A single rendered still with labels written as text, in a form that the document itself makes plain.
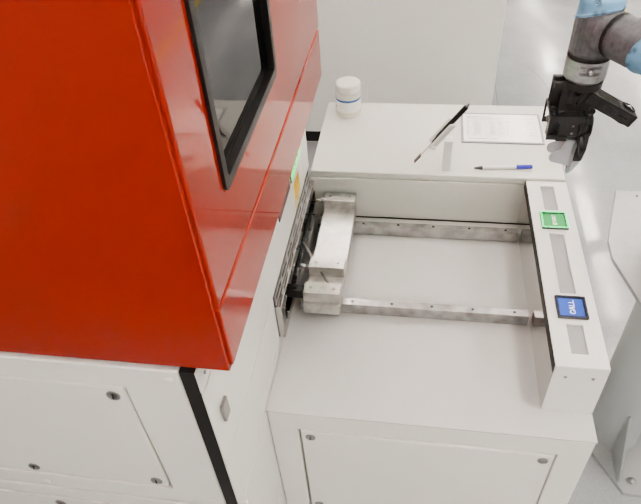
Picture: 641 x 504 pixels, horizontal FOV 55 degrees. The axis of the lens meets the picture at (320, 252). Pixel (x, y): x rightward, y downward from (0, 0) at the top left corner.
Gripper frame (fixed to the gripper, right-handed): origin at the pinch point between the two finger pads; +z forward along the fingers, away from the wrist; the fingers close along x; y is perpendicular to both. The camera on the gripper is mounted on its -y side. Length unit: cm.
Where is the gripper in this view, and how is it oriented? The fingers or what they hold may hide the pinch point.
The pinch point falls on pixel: (571, 167)
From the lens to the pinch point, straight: 138.0
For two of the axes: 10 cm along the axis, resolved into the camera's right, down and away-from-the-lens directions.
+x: -1.5, 6.8, -7.2
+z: 0.6, 7.3, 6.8
